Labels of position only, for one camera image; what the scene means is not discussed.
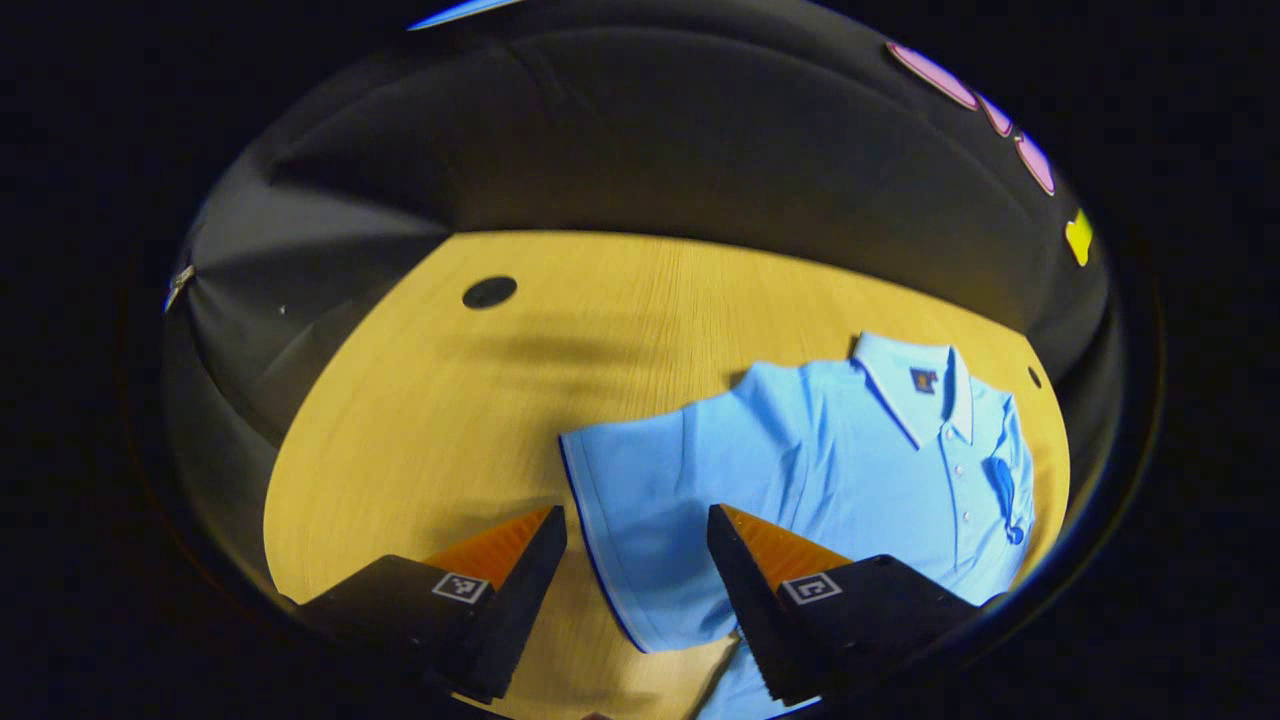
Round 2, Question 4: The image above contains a black backdrop cloth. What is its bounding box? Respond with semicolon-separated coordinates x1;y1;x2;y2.
165;0;1111;451

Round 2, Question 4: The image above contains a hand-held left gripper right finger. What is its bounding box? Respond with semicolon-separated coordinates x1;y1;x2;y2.
707;504;986;706

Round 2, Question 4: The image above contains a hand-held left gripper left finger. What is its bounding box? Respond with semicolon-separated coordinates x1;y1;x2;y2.
298;505;568;704

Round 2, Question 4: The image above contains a light blue T-shirt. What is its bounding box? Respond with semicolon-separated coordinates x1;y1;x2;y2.
558;332;1037;720

